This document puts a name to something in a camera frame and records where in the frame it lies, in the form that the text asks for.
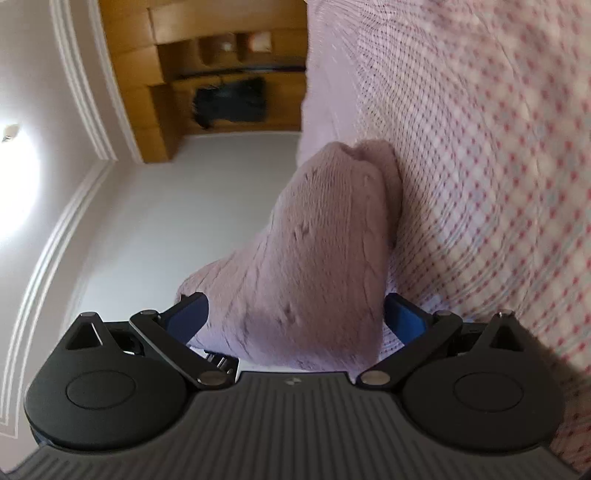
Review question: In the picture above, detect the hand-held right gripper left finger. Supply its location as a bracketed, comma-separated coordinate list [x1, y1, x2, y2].
[65, 292, 234, 388]

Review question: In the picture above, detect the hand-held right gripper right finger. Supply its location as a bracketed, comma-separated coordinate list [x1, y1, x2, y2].
[360, 293, 536, 387]

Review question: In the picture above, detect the pink cable knit sweater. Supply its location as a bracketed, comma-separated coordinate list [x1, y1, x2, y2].
[175, 138, 403, 376]

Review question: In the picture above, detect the pink checked bedsheet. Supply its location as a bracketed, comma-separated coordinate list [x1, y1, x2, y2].
[297, 0, 591, 464]

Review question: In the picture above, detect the ceiling lamp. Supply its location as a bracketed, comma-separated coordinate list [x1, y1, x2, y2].
[0, 122, 43, 241]

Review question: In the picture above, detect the wooden wardrobe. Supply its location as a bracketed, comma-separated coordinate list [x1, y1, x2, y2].
[98, 0, 309, 165]

